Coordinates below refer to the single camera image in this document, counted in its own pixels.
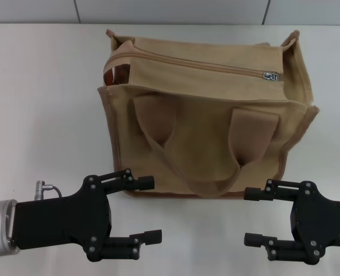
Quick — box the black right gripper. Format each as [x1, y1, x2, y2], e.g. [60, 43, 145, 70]
[244, 178, 340, 265]

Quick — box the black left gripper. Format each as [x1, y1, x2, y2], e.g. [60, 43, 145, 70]
[11, 168, 163, 262]

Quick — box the khaki canvas food bag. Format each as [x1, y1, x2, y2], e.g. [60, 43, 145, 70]
[97, 28, 320, 200]

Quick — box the silver metal zipper pull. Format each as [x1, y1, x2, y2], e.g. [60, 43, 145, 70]
[262, 71, 280, 82]

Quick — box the grey left gripper cable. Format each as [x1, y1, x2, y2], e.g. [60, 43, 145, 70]
[35, 180, 63, 199]

